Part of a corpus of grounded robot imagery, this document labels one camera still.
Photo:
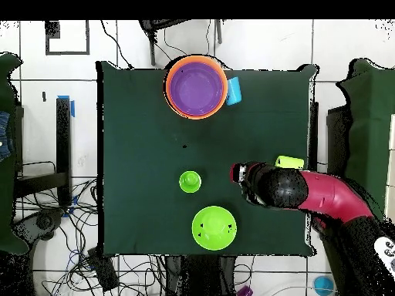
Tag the black power adapter box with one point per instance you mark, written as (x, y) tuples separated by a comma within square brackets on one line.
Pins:
[(103, 271)]

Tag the green bowl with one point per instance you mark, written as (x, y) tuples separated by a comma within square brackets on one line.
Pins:
[(214, 228)]

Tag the person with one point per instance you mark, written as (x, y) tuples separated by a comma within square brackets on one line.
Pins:
[(4, 138)]

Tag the yellow-green cup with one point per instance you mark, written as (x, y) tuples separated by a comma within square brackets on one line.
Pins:
[(290, 162)]

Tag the orange bowl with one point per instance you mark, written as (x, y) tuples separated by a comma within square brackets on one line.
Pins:
[(168, 92)]

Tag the white box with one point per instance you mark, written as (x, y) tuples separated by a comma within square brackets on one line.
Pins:
[(392, 154)]

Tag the dark green table cloth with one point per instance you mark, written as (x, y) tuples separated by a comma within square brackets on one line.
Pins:
[(139, 222)]

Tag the purple bowl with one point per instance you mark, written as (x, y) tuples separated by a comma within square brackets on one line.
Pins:
[(196, 88)]

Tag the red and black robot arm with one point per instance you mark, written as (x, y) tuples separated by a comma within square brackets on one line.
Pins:
[(333, 194)]

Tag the purple plastic item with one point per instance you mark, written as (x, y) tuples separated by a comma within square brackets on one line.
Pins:
[(245, 291)]

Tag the green cloth covered table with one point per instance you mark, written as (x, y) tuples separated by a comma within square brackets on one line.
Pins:
[(9, 200), (370, 123)]

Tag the green cup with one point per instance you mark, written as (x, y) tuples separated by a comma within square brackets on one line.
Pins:
[(190, 182)]

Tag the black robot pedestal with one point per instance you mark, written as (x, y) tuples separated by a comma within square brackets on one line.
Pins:
[(200, 274)]

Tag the black camera tripod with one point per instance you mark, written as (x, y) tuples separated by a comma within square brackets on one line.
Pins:
[(152, 46)]

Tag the grey pedestal foot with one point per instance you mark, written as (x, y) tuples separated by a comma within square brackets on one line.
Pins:
[(44, 222)]

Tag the blue cup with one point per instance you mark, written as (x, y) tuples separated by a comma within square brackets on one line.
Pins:
[(234, 91), (323, 285)]

